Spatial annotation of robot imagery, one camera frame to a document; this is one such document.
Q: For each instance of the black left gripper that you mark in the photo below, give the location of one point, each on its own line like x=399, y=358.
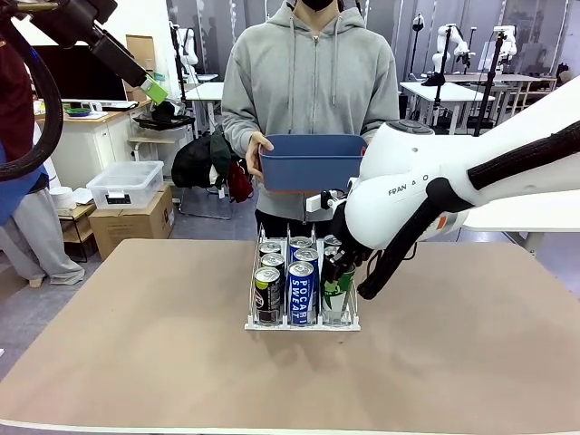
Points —
x=109, y=50

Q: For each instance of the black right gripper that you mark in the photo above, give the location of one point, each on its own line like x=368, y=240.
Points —
x=344, y=244

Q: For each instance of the blue Pocari Sweat can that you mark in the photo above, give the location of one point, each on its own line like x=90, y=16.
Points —
x=306, y=254
x=301, y=242
x=301, y=299

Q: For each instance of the blue plastic bin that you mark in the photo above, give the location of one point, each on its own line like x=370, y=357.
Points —
x=312, y=172

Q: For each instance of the person's right forearm grey sleeve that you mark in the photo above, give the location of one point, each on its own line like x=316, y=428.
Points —
x=235, y=133

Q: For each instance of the person's left forearm grey sleeve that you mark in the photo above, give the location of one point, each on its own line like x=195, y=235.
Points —
x=385, y=127

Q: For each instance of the small white robot arm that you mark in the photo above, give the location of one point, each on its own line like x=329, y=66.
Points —
x=509, y=45
x=192, y=56
x=460, y=45

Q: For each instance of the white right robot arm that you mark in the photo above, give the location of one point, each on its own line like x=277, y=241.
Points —
x=394, y=154

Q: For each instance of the person's right hand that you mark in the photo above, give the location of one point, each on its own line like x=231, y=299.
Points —
x=254, y=154

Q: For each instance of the small cardboard box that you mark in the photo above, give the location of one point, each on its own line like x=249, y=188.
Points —
x=133, y=95

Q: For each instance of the black grey headset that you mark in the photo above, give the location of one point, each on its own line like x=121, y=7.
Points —
x=170, y=111

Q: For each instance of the tall open cardboard box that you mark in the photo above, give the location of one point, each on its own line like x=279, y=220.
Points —
x=145, y=50

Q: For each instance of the white rectangular table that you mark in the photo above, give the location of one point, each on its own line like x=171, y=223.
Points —
x=453, y=93
x=206, y=93

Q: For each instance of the black computer monitor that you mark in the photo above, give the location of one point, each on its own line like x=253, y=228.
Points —
x=81, y=77

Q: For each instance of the green bowl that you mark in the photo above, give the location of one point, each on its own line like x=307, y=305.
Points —
x=77, y=111

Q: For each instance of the white cabinet with wooden top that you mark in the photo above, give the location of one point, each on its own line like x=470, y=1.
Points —
x=90, y=145

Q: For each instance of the black jacket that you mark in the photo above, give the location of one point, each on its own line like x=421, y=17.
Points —
x=192, y=163

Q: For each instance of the clear plastic storage box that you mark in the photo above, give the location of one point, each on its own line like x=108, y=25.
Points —
x=131, y=181

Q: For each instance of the dark green garment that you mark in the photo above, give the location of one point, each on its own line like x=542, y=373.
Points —
x=220, y=154

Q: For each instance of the red bag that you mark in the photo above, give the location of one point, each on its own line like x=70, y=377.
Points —
x=240, y=183

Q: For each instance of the small wooden metal rack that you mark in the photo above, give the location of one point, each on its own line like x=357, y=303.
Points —
x=84, y=210

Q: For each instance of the white paper roll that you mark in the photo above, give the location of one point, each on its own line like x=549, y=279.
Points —
x=63, y=199

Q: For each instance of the large cardboard box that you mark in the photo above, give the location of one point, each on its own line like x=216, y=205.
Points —
x=131, y=231

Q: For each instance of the person in grey hoodie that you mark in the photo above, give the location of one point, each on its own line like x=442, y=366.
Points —
x=312, y=81

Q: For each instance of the person in maroon top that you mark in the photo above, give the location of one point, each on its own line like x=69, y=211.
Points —
x=27, y=235

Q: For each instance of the thin black pole stand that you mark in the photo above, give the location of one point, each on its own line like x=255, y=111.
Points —
x=439, y=90

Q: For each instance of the large white table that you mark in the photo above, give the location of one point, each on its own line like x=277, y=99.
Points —
x=534, y=213

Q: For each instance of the black object on table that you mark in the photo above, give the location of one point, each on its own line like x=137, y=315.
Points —
x=434, y=80

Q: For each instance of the long wooden-top workbench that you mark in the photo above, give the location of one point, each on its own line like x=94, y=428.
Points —
x=471, y=78

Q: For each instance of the black tripod stand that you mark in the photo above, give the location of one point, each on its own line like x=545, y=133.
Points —
x=489, y=84

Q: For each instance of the black light stand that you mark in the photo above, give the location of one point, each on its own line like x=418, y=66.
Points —
x=419, y=22

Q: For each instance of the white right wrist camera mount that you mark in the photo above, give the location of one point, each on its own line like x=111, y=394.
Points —
x=312, y=204

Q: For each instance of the metal chair frame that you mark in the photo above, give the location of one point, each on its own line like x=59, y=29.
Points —
x=204, y=213

